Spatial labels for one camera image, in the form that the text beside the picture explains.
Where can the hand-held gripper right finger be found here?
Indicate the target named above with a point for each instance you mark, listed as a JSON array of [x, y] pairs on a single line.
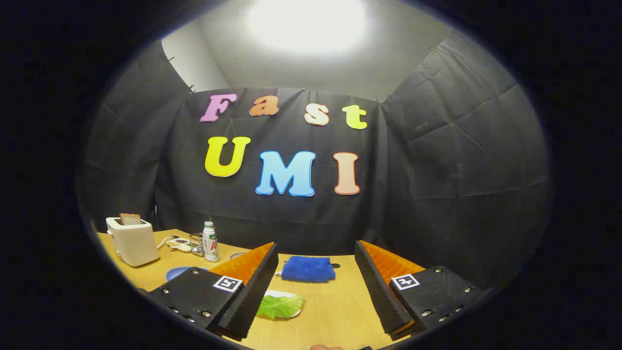
[[381, 291]]

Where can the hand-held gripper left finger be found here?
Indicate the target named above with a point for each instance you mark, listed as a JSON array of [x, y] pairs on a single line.
[[257, 291]]

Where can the green lettuce leaf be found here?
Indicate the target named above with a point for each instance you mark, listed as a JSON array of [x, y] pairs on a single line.
[[279, 306]]

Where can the toasted bread slice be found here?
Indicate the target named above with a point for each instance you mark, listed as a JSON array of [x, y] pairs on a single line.
[[130, 219]]

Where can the white square plate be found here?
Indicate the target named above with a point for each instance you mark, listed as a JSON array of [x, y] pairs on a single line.
[[282, 293]]

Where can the beige round plate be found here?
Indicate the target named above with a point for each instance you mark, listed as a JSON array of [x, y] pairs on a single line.
[[238, 254]]

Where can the blue folded towel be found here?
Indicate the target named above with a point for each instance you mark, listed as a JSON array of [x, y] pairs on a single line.
[[308, 269]]

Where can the white plastic bottle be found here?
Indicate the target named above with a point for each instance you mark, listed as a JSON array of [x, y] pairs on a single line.
[[210, 243]]

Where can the blue round plate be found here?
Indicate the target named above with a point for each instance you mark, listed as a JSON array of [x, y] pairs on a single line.
[[180, 273]]

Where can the white divided condiment dish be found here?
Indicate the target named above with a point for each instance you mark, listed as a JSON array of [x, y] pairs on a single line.
[[179, 244]]

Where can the cream white toaster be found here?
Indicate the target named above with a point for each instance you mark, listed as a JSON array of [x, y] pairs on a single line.
[[133, 243]]

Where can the black backdrop cloth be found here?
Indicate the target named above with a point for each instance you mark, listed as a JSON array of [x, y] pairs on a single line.
[[437, 170]]

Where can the ceiling light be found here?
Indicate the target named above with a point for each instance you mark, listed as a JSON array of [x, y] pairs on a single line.
[[306, 22]]

